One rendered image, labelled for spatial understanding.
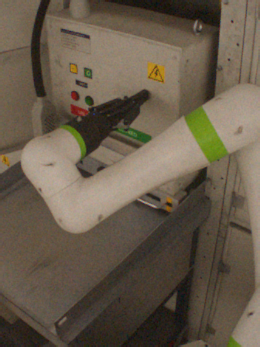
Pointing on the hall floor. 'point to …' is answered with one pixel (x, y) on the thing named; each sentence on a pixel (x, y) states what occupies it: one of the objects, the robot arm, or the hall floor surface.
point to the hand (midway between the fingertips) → (138, 99)
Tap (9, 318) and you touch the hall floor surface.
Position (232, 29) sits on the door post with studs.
